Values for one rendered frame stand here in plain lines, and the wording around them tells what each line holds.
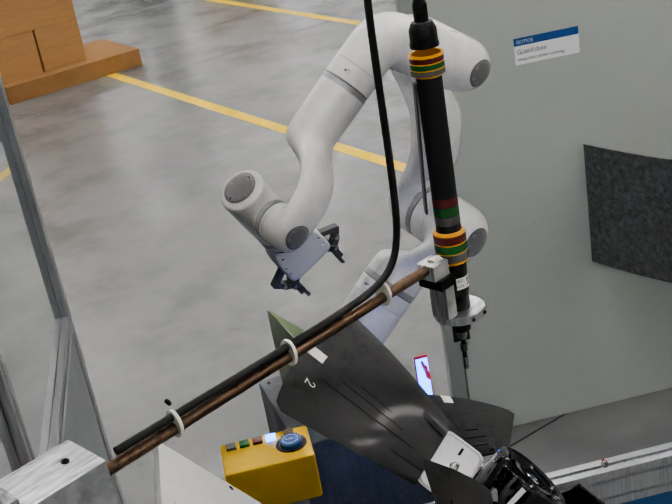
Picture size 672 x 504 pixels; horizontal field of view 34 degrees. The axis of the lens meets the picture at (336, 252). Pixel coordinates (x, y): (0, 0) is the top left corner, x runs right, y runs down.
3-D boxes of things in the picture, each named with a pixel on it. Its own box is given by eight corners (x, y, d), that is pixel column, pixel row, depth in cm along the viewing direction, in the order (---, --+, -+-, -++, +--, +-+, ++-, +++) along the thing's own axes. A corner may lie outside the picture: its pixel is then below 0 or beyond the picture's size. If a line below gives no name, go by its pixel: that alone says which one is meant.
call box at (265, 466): (236, 524, 195) (224, 475, 191) (230, 491, 204) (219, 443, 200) (324, 502, 197) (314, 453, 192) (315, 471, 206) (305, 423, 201)
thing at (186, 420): (100, 485, 113) (97, 474, 112) (93, 481, 114) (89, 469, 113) (438, 271, 145) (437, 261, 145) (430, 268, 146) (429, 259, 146)
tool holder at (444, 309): (454, 338, 146) (445, 271, 142) (414, 325, 150) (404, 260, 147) (496, 308, 151) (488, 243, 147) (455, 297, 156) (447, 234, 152)
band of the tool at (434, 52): (430, 81, 135) (427, 58, 134) (404, 79, 138) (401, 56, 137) (452, 71, 138) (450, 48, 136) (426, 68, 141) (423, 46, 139)
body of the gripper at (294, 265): (290, 201, 206) (318, 231, 214) (251, 239, 206) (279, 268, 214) (312, 223, 201) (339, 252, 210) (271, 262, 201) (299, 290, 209)
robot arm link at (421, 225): (383, 281, 241) (445, 190, 240) (442, 325, 230) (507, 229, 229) (354, 264, 232) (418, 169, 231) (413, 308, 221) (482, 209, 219)
